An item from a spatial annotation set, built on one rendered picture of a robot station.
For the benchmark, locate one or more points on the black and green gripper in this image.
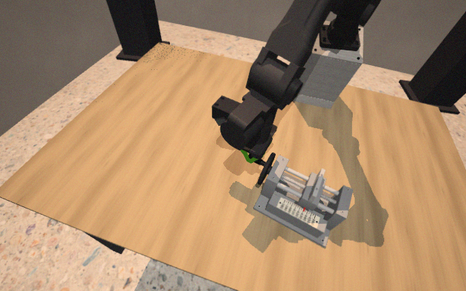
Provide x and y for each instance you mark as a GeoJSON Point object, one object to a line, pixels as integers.
{"type": "Point", "coordinates": [259, 144]}

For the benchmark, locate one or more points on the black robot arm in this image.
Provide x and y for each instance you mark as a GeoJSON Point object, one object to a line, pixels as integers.
{"type": "Point", "coordinates": [273, 84]}

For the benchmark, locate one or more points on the grey slide clamp with black handwheel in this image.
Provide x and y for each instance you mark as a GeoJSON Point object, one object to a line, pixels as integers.
{"type": "Point", "coordinates": [282, 193]}

